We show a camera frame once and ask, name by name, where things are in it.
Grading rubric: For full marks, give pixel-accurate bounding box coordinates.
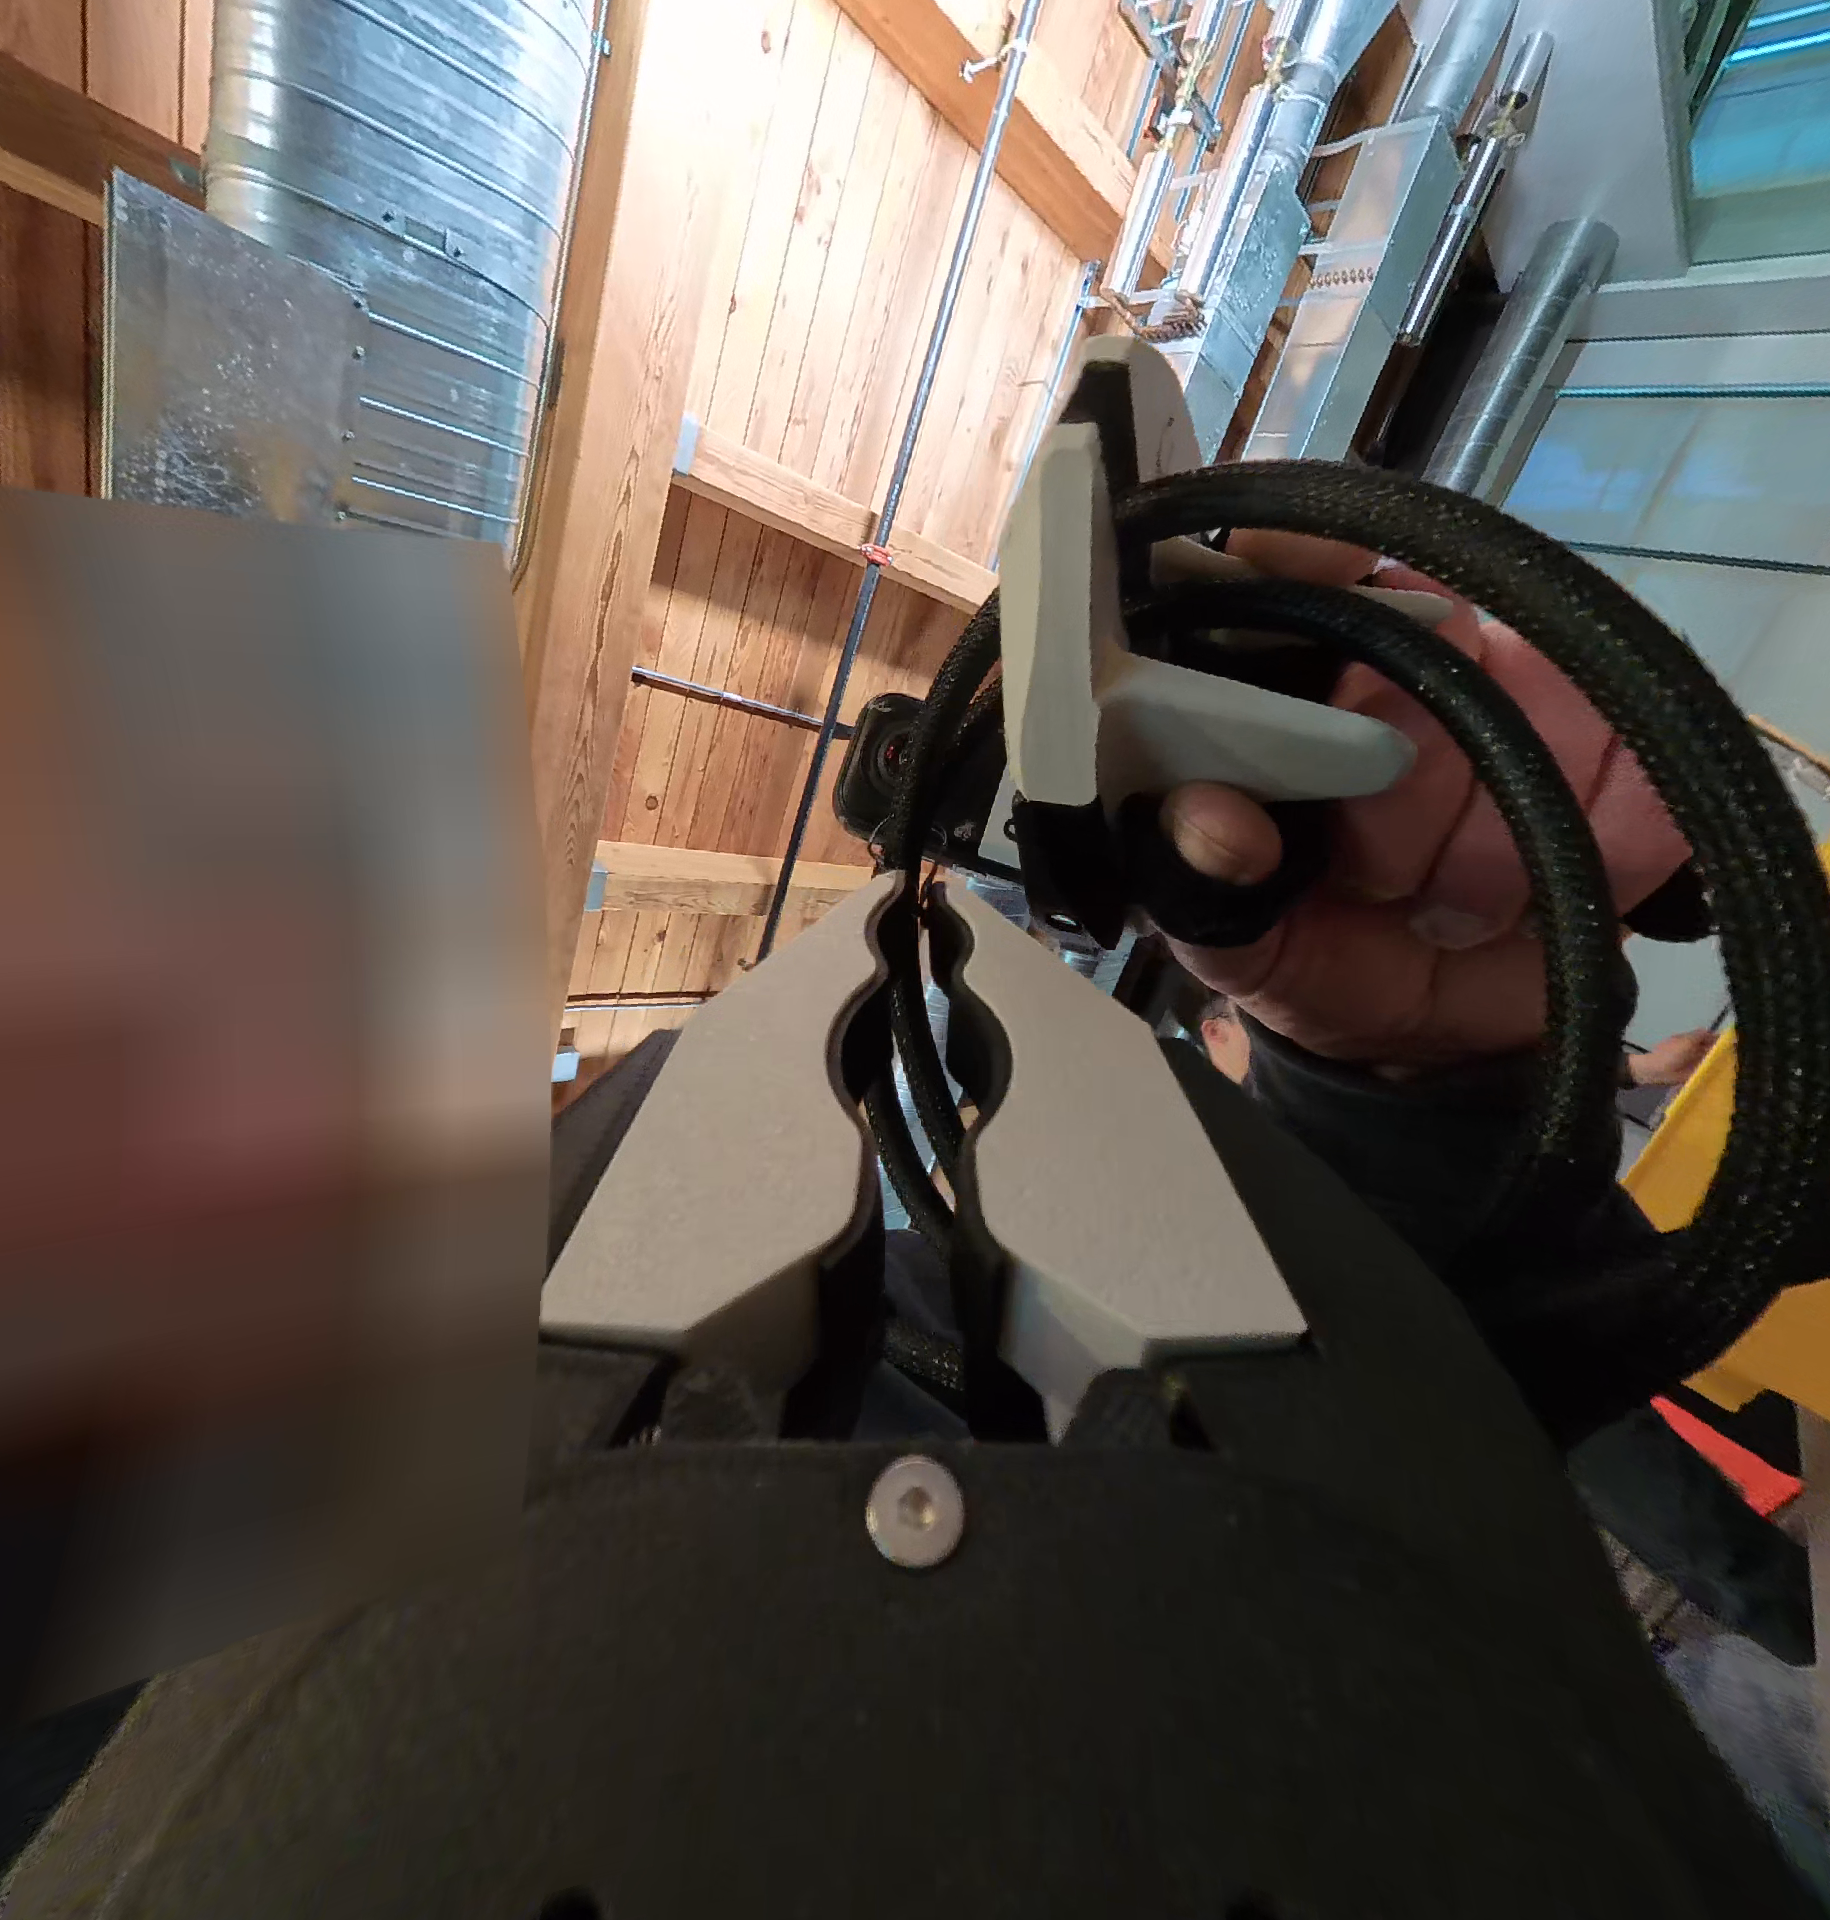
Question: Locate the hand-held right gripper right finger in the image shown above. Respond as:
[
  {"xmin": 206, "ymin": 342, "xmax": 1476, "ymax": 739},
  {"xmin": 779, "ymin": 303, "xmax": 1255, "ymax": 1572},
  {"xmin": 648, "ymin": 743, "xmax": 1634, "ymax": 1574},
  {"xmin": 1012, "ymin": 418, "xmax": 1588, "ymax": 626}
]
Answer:
[{"xmin": 945, "ymin": 911, "xmax": 1307, "ymax": 1430}]

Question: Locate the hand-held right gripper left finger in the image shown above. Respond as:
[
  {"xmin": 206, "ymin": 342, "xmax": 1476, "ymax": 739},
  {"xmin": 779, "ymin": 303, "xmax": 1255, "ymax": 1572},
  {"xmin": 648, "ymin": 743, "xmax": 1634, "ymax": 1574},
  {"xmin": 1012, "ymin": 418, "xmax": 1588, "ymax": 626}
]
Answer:
[{"xmin": 540, "ymin": 877, "xmax": 916, "ymax": 1377}]

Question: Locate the black braided hdmi cable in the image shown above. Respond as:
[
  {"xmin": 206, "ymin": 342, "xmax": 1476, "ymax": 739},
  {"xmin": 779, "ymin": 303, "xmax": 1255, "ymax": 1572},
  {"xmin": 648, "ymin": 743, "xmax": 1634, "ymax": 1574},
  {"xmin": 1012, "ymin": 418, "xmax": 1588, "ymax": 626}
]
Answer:
[{"xmin": 881, "ymin": 461, "xmax": 1830, "ymax": 1443}]

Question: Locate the person's left forearm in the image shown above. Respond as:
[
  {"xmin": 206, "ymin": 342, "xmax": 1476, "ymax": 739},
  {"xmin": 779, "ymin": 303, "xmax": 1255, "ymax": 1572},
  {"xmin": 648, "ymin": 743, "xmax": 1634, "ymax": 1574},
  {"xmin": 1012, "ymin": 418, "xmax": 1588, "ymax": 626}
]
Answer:
[{"xmin": 1200, "ymin": 1005, "xmax": 1757, "ymax": 1457}]

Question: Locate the person's left hand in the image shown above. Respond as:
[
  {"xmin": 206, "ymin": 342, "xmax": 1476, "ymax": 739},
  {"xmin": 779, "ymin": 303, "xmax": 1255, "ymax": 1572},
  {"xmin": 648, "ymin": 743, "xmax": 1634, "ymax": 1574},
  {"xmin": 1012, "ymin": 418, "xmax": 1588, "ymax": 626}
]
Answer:
[{"xmin": 1154, "ymin": 536, "xmax": 1704, "ymax": 1074}]

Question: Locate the orange cone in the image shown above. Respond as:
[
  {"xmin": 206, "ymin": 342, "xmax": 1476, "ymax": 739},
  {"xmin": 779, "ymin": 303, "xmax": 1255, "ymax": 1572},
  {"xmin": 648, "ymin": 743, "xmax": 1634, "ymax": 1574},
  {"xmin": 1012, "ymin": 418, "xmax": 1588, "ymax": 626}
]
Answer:
[{"xmin": 1650, "ymin": 1386, "xmax": 1809, "ymax": 1523}]

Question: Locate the yellow plastic bin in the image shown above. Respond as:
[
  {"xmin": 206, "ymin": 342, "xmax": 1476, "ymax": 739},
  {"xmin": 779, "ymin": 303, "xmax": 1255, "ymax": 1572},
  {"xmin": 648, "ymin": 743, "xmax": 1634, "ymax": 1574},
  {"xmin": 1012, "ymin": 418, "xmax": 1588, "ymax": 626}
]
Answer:
[{"xmin": 1631, "ymin": 811, "xmax": 1830, "ymax": 1430}]

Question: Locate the round metal ventilation duct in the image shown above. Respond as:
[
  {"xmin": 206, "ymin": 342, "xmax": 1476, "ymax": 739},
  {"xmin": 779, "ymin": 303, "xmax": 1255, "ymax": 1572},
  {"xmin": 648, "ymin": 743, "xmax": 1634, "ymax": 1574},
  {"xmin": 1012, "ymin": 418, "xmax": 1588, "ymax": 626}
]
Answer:
[{"xmin": 206, "ymin": 0, "xmax": 601, "ymax": 542}]

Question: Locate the rectangular metal duct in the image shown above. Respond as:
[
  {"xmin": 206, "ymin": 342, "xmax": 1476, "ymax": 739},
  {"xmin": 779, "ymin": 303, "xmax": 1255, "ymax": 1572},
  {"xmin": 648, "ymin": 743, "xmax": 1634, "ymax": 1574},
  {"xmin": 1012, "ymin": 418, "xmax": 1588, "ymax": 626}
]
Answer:
[{"xmin": 104, "ymin": 172, "xmax": 526, "ymax": 549}]

